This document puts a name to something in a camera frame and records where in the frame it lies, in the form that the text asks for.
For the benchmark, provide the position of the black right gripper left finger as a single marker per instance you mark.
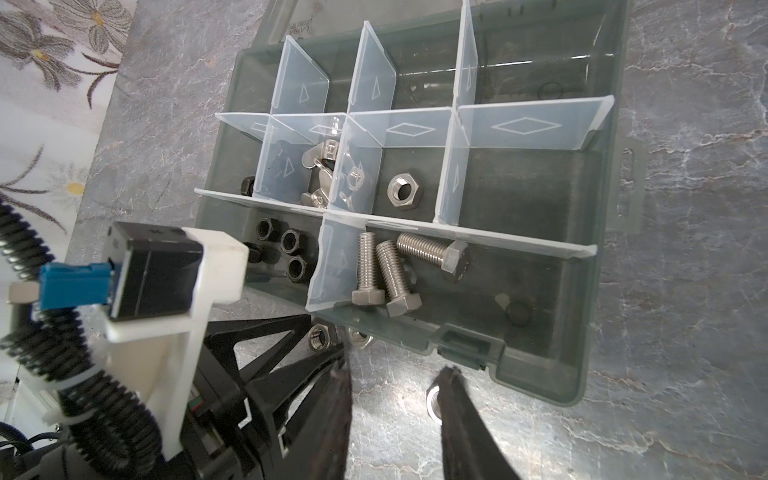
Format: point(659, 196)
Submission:
point(317, 432)

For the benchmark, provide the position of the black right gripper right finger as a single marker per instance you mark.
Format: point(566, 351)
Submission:
point(468, 449)

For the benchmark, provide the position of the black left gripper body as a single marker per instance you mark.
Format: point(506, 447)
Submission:
point(225, 435)

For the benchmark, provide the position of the black hex nut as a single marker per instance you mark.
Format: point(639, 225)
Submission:
point(255, 253)
point(269, 230)
point(292, 242)
point(299, 270)

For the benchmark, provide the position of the silver wing nut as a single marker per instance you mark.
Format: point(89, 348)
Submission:
point(321, 179)
point(323, 154)
point(316, 199)

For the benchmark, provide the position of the black hex bolt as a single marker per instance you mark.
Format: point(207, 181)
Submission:
point(247, 186)

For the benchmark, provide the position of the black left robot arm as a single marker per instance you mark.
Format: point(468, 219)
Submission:
point(57, 335)

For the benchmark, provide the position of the silver hex bolt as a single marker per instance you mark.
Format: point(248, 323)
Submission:
point(452, 259)
point(368, 291)
point(402, 299)

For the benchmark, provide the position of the green transparent compartment box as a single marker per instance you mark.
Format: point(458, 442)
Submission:
point(505, 113)

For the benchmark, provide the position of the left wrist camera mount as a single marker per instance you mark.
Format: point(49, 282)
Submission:
point(165, 282)

